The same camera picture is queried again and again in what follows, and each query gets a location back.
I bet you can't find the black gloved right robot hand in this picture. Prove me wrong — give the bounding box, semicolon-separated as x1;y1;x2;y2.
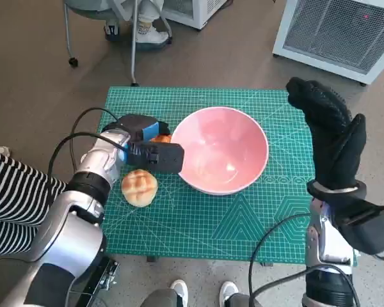
285;76;367;193

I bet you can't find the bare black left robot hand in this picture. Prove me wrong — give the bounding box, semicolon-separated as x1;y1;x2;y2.
116;113;173;143

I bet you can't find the oblong toy bread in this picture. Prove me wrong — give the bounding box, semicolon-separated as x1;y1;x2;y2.
148;134;173;144

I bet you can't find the round scored toy bread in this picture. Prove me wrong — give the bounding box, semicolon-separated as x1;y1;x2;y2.
120;169;159;208

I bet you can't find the pink bowl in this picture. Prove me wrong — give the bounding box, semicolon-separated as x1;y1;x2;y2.
171;107;270;196

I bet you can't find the silver metal leg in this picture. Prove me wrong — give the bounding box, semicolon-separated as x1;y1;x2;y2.
130;0;141;87

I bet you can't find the person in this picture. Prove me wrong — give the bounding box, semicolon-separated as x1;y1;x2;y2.
140;280;255;307
0;143;68;256
104;0;172;45

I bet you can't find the green cutting mat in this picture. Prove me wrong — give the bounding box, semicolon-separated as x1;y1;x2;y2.
100;84;361;267

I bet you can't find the large white mesh cabinet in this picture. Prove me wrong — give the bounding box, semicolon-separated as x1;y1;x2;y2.
271;0;384;86

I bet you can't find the small white cabinet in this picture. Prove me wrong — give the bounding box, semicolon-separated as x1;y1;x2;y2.
161;0;231;32

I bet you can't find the black case with metal latch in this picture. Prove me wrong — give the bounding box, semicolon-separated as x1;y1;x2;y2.
72;255;121;307

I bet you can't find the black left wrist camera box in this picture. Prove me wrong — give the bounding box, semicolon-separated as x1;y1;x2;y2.
127;141;186;174

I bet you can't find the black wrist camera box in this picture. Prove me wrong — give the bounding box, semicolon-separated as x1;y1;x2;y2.
127;141;186;174
334;198;384;256

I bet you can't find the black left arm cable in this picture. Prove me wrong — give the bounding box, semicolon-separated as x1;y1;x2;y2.
47;107;129;175

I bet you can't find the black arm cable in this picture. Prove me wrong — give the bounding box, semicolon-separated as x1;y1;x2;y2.
248;212;371;307
47;107;129;175

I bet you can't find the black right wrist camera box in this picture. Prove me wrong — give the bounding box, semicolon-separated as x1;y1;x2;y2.
334;198;384;256

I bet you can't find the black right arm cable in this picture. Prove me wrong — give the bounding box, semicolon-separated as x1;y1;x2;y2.
248;212;371;307

